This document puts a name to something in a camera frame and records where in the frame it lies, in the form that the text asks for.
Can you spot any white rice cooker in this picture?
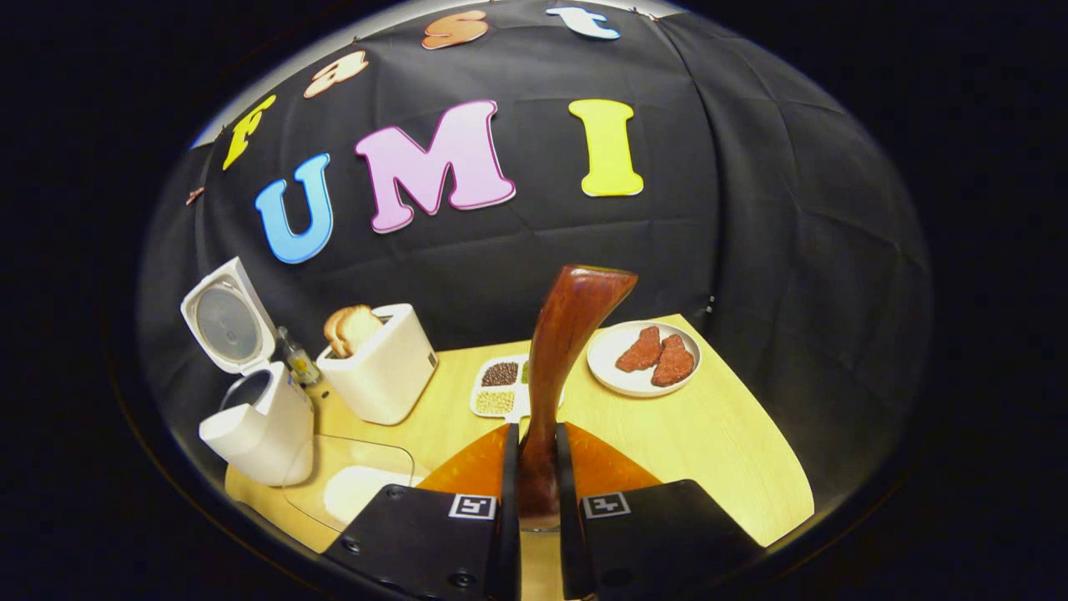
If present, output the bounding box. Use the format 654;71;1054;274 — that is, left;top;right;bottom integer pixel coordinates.
180;256;316;487

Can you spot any toasted bread slice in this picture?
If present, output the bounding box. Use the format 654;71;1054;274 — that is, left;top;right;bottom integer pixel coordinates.
324;307;351;360
334;305;385;356

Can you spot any red meat piece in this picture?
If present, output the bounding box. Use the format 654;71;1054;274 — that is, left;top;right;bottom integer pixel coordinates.
651;334;696;387
615;326;664;373

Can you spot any small glass bottle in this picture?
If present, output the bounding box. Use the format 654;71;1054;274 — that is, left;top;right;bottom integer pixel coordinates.
277;326;322;389

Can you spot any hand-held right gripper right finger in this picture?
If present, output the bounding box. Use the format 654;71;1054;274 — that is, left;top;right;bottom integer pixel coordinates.
555;422;764;601

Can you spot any black backdrop cloth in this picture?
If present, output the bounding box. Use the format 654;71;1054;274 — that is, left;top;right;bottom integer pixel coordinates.
138;0;934;518

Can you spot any round white plate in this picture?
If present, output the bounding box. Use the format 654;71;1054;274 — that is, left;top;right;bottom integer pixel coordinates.
587;321;703;398

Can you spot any white toaster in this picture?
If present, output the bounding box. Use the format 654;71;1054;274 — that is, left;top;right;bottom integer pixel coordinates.
316;303;439;427

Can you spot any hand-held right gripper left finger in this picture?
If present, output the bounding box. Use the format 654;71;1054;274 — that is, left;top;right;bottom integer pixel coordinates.
321;422;522;601

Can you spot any white divided dish with grains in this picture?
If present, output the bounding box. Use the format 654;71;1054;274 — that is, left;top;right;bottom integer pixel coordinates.
469;354;564;420

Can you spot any clear plastic container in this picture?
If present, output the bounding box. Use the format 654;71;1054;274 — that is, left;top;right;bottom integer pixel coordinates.
281;434;418;535

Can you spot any brown wooden spoon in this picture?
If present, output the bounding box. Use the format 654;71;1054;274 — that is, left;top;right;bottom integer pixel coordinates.
516;265;640;532

